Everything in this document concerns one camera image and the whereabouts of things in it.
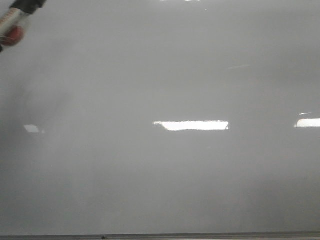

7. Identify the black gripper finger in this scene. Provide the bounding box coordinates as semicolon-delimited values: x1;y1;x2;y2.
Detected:
12;0;47;15

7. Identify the white glossy whiteboard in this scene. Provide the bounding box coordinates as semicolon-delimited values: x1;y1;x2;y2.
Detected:
0;0;320;236

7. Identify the grey aluminium whiteboard frame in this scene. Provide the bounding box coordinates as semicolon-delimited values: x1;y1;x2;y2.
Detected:
0;231;320;240

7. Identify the white black whiteboard marker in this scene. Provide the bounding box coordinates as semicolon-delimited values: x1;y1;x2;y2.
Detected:
0;8;22;36

